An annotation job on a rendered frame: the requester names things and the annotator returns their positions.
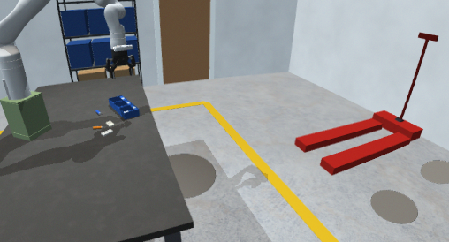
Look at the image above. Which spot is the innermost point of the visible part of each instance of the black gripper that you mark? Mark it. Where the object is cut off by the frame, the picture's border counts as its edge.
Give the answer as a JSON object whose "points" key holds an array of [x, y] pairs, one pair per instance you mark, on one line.
{"points": [[119, 58]]}

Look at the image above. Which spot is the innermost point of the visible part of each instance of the blue three-compartment bin rack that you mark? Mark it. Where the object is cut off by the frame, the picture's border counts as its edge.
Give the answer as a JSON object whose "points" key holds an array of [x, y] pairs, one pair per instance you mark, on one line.
{"points": [[133, 111]]}

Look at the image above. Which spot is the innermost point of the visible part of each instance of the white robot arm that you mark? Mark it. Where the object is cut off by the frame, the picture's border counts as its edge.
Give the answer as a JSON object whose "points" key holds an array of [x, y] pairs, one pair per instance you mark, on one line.
{"points": [[11, 65]]}

